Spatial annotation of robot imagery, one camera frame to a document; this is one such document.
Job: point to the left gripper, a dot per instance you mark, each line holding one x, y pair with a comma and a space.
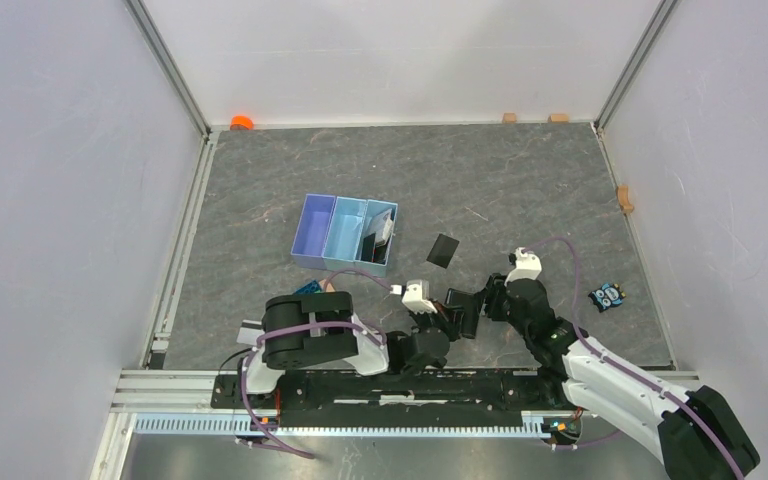
446, 321

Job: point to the silver credit card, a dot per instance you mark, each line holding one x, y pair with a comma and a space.
249, 332

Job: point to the aluminium frame rail left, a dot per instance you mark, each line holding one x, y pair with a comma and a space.
150, 389

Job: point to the wooden block back right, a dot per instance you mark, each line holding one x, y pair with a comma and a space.
558, 118

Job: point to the blue owl toy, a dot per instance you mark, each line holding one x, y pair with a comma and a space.
607, 296

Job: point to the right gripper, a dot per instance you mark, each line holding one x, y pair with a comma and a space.
494, 293

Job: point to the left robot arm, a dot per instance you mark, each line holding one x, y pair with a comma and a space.
304, 330

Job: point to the orange round object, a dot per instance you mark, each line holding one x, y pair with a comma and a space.
241, 122

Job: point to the black card holder wallet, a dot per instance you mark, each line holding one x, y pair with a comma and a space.
465, 311

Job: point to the purple plastic bin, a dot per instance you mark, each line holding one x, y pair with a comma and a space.
311, 234

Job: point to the wooden arch block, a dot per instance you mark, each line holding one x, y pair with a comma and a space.
624, 199

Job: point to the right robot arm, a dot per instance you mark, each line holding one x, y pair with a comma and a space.
694, 434

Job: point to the light blue bin with cards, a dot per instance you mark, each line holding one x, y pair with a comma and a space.
374, 207

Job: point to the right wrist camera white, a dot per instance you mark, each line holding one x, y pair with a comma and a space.
525, 265

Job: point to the blue toy brick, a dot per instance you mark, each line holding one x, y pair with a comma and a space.
312, 287

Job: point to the light blue middle bin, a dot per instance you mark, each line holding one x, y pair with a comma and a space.
344, 234

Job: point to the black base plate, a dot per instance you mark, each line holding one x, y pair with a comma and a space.
432, 398

